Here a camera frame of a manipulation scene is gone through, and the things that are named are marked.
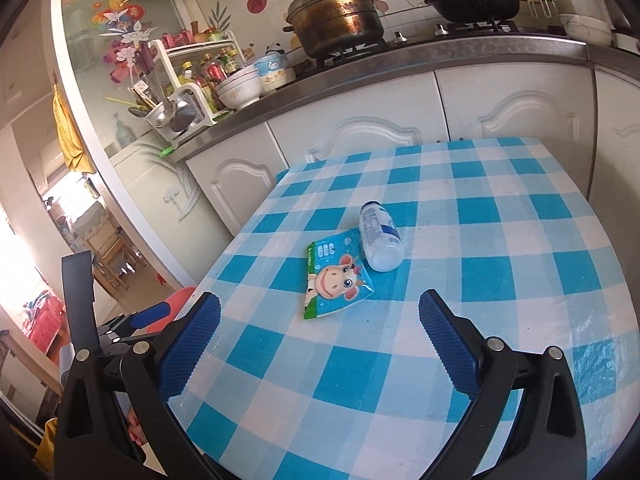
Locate red plastic basin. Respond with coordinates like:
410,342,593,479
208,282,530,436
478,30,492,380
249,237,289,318
164,285,198,321

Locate steel ladle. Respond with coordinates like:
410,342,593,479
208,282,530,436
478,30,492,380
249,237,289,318
152,102,196,133

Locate gas stove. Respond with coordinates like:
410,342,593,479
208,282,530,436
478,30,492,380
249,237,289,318
292,17,531,78

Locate white utensil rack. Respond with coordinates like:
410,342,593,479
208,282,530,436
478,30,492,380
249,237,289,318
127,37,251,143

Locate blue green snack packet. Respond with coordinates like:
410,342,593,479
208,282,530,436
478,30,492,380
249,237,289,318
302,227,376,321

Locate steel kitchen countertop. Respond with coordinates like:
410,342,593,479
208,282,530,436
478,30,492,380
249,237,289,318
167,32,640,163

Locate white cabinet door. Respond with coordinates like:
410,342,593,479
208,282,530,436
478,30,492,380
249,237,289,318
434,57,599,147
589,69,640,261
266,71,449,173
185,127,292,238

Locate brass steamer pot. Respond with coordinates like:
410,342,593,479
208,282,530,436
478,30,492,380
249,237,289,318
282,0,387,59

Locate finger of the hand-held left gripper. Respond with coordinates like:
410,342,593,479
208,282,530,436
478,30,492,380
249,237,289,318
125,301,176,331
97,317,151,354

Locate wooden chair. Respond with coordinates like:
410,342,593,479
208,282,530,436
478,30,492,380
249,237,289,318
87,220,146,291

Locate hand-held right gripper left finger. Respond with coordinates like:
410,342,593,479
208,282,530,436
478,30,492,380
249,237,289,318
51,292,222,480

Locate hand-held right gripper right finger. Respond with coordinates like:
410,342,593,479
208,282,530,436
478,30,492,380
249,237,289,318
419,288,587,480

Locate white plastic bottle blue label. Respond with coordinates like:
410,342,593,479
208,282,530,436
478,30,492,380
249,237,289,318
359,201,404,273

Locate blue checked tablecloth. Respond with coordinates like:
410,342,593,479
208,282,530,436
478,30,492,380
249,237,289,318
167,136,633,480

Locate white patterned bowl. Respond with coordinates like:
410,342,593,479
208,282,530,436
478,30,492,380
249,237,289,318
558,12,614,47

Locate yellow cloth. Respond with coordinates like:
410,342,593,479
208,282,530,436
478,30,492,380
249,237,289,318
52,82,87,175

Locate white ceramic bowl stack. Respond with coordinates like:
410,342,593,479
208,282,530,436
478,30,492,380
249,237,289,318
215,64,262,110

